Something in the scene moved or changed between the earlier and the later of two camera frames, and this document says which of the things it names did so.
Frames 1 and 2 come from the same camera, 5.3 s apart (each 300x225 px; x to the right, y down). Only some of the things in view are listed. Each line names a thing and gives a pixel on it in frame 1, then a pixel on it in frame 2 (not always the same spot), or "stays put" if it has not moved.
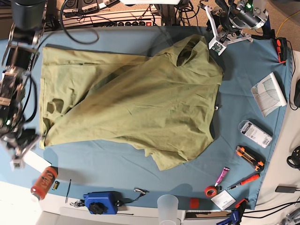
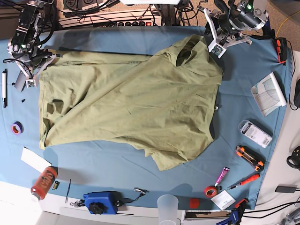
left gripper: (19, 142) to (31, 67)
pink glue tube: (222, 176) stays put
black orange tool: (281, 46) stays put
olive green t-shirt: (164, 103) stays put
